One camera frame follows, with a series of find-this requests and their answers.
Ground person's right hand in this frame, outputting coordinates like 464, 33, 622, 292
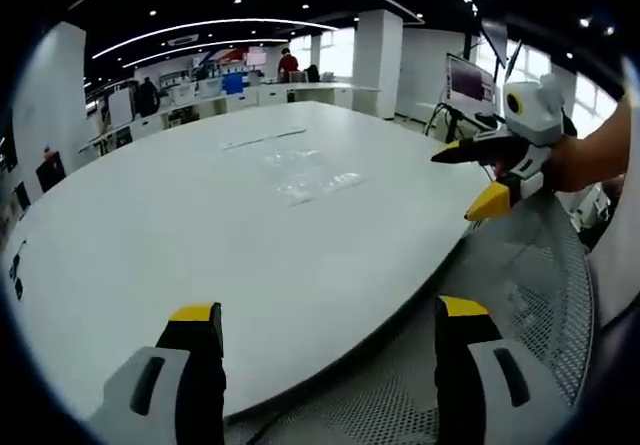
543, 133, 601, 194

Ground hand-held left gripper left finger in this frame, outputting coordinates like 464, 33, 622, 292
88, 302, 227, 445

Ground computer monitor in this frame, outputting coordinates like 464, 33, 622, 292
445, 52, 497, 116

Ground cables under monitor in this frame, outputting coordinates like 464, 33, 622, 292
423, 100, 504, 142

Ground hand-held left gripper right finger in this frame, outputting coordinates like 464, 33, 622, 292
432, 294, 577, 445

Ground clear food packaging bag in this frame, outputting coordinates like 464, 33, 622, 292
218, 125, 309, 152
259, 148, 369, 209

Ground white counter desk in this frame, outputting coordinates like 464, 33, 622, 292
258, 81, 357, 112

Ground dark tilted screen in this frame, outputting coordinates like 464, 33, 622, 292
478, 14, 509, 69

